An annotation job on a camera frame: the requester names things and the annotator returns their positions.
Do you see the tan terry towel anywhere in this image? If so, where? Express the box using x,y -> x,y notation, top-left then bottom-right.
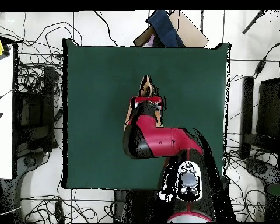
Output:
123,74 -> 164,131

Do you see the dark green tablecloth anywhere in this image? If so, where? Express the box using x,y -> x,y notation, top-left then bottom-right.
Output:
61,38 -> 235,196

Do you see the lilac cloth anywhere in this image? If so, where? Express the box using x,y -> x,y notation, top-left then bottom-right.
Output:
145,34 -> 156,47

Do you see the navy blue garment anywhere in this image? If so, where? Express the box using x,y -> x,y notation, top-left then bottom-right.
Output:
146,10 -> 186,48

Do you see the brown cardboard box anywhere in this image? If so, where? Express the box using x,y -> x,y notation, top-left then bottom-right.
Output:
133,10 -> 209,48

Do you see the black power adapter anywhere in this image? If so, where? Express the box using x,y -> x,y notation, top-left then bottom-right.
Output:
254,58 -> 268,76

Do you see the black rod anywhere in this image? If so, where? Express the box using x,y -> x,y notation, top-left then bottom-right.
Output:
241,9 -> 268,35

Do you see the white desk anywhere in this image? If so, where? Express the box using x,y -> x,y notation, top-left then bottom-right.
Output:
0,44 -> 15,180

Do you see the black frame stand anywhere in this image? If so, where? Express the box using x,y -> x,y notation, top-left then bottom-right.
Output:
239,76 -> 280,160
13,66 -> 57,156

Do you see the black cable tangle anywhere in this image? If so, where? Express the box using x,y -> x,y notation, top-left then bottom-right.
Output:
15,20 -> 83,99
223,130 -> 280,222
20,188 -> 115,223

